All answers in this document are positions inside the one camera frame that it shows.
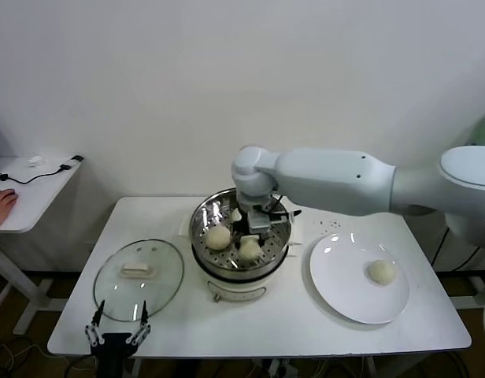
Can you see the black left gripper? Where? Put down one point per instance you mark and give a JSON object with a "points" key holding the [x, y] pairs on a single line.
{"points": [[113, 354]]}

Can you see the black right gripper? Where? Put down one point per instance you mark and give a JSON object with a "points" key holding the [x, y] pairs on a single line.
{"points": [[239, 226]]}

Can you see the white steamed baozi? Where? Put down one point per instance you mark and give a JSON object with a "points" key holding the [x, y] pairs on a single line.
{"points": [[248, 252], [236, 214], [381, 271], [218, 237]]}

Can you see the glass pot lid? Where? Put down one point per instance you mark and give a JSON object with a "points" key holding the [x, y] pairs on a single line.
{"points": [[160, 271]]}

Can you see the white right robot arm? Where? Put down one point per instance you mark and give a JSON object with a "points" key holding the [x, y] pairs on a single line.
{"points": [[325, 177]]}

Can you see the stainless steel steamer basket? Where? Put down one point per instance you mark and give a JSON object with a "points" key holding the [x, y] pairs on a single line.
{"points": [[205, 220]]}

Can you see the bare person hand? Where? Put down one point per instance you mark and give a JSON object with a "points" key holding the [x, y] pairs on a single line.
{"points": [[2, 204]]}

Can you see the cream electric cooking pot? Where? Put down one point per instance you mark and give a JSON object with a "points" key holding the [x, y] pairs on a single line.
{"points": [[234, 292]]}

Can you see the white round plate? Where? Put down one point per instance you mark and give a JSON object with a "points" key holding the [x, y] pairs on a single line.
{"points": [[337, 275]]}

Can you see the white side desk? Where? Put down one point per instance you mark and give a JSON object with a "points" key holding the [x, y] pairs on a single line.
{"points": [[34, 201]]}

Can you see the small black desk adapter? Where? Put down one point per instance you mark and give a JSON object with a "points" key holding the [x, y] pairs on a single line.
{"points": [[76, 158]]}

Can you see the small white crumpled item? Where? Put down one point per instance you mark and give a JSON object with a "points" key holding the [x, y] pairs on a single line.
{"points": [[37, 161]]}

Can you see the mint green appliance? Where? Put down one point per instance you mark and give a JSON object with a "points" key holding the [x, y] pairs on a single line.
{"points": [[484, 130]]}

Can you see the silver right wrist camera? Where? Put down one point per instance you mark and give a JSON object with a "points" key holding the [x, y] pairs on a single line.
{"points": [[260, 223]]}

